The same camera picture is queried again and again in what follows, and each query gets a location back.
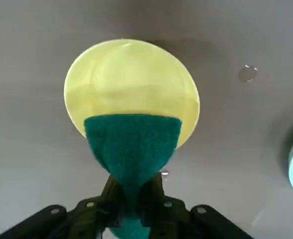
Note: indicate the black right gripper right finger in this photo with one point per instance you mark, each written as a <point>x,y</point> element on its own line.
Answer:
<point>181,219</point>

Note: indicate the green and yellow sponge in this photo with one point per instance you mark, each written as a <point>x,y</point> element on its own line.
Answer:
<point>131,139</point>

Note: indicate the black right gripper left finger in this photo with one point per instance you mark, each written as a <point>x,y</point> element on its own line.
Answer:
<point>81,219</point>

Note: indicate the small yellow dish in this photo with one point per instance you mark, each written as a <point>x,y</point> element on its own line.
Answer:
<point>126,79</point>

